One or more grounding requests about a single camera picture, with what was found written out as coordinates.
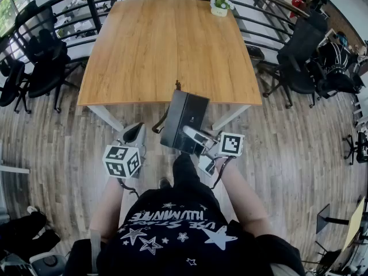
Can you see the black waste bin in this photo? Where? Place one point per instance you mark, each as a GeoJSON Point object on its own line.
{"type": "Point", "coordinates": [255, 56]}

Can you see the wooden table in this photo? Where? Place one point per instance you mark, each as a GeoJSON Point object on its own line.
{"type": "Point", "coordinates": [172, 53]}

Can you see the white pot with flowers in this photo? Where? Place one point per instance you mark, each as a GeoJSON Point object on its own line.
{"type": "Point", "coordinates": [220, 6]}

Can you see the window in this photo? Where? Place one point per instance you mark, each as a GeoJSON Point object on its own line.
{"type": "Point", "coordinates": [11, 7]}

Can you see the person's left forearm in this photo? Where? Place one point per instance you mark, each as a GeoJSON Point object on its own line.
{"type": "Point", "coordinates": [107, 208]}

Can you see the black metal railing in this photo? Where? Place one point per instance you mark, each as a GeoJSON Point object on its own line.
{"type": "Point", "coordinates": [92, 13]}

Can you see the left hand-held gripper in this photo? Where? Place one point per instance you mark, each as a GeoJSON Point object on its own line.
{"type": "Point", "coordinates": [122, 161]}

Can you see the person's black trouser leg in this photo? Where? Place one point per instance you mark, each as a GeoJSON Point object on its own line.
{"type": "Point", "coordinates": [185, 171]}

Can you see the pale wooden desk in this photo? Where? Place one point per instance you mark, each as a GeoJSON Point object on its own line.
{"type": "Point", "coordinates": [355, 226]}

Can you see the person's right forearm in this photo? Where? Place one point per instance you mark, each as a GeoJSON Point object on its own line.
{"type": "Point", "coordinates": [244, 200]}

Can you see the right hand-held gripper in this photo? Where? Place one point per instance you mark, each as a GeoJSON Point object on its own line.
{"type": "Point", "coordinates": [231, 144]}

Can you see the person's black shoe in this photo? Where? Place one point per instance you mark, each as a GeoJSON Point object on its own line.
{"type": "Point", "coordinates": [164, 183]}

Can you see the black star print t-shirt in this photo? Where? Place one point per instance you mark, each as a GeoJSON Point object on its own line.
{"type": "Point", "coordinates": [178, 240]}

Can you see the red garment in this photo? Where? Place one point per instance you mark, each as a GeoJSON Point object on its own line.
{"type": "Point", "coordinates": [296, 4]}

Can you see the black telephone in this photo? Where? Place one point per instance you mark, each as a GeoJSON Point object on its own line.
{"type": "Point", "coordinates": [185, 111]}

